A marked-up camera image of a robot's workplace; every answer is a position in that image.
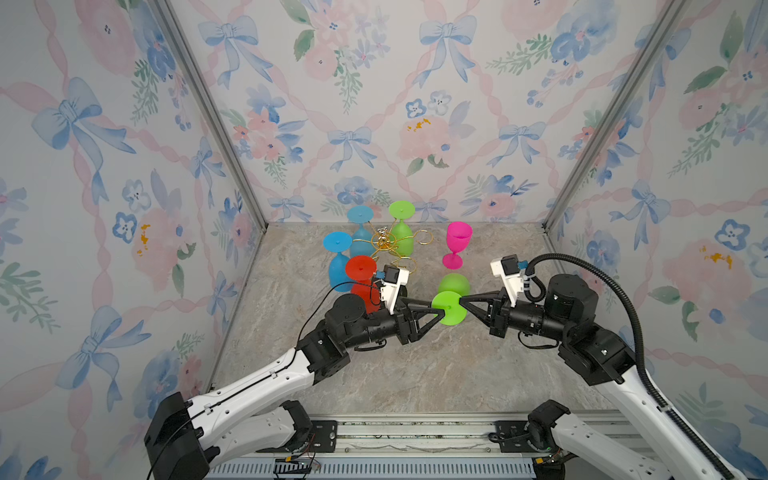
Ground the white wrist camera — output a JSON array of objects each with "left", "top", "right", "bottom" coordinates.
[
  {"left": 490, "top": 254, "right": 527, "bottom": 307},
  {"left": 379, "top": 265, "right": 410, "bottom": 315}
]

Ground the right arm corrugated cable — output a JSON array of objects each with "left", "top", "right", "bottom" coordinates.
[{"left": 521, "top": 252, "right": 739, "bottom": 480}]

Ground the gold wire glass rack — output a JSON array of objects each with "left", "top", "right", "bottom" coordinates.
[{"left": 369, "top": 227, "right": 434, "bottom": 272}]

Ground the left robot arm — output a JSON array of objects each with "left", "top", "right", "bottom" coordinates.
[{"left": 144, "top": 294, "right": 445, "bottom": 479}]

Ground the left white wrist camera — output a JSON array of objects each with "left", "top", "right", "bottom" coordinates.
[{"left": 379, "top": 265, "right": 410, "bottom": 315}]

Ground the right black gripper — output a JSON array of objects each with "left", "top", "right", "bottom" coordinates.
[{"left": 461, "top": 291, "right": 574, "bottom": 348}]

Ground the red wine glass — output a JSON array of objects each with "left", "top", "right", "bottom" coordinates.
[{"left": 345, "top": 255, "right": 382, "bottom": 314}]

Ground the blue wine glass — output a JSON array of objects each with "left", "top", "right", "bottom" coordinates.
[
  {"left": 347, "top": 205, "right": 375, "bottom": 257},
  {"left": 323, "top": 231, "right": 354, "bottom": 293}
]

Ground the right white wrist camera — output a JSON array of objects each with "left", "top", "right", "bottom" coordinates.
[{"left": 490, "top": 254, "right": 527, "bottom": 307}]

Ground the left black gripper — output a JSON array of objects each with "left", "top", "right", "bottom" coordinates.
[{"left": 340, "top": 299, "right": 442, "bottom": 354}]

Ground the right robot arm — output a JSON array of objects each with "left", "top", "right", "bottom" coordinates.
[{"left": 459, "top": 274, "right": 744, "bottom": 479}]

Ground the green wine glass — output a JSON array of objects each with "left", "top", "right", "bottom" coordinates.
[
  {"left": 389, "top": 200, "right": 415, "bottom": 257},
  {"left": 431, "top": 273, "right": 471, "bottom": 326}
]

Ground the front blue wine glass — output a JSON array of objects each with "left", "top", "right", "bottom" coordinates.
[{"left": 323, "top": 231, "right": 354, "bottom": 293}]

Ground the back blue wine glass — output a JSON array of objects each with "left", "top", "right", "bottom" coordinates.
[{"left": 347, "top": 205, "right": 375, "bottom": 257}]

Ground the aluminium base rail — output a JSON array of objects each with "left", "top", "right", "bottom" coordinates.
[{"left": 208, "top": 411, "right": 656, "bottom": 479}]

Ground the pink wine glass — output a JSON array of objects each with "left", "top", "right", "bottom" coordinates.
[{"left": 442, "top": 222, "right": 473, "bottom": 270}]

